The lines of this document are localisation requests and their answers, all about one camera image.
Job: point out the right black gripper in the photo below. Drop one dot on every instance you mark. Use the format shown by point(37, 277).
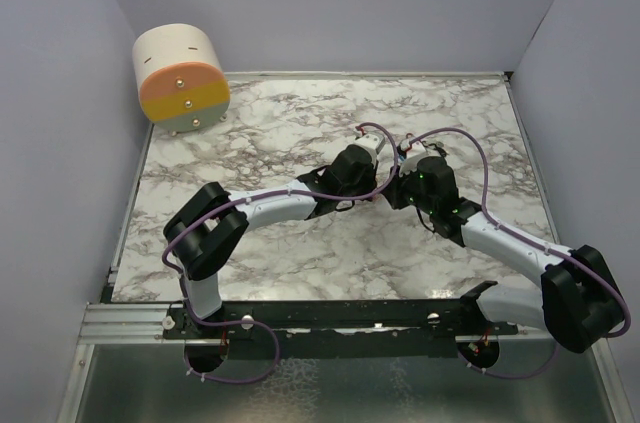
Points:
point(392, 190)

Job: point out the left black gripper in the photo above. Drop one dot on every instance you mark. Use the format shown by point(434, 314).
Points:
point(370, 175)

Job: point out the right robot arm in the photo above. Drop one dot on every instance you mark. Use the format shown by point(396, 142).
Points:
point(575, 298)

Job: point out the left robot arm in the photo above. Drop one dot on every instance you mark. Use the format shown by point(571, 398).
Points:
point(206, 230)

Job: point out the pastel three-drawer cylinder box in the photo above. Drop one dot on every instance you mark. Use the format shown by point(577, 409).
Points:
point(181, 86)

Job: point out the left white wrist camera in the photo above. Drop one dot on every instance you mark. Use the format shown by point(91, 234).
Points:
point(372, 142)

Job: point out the black mounting rail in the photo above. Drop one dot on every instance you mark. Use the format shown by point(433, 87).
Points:
point(335, 329)

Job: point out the aluminium extrusion frame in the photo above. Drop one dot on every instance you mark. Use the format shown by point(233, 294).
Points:
point(112, 324)

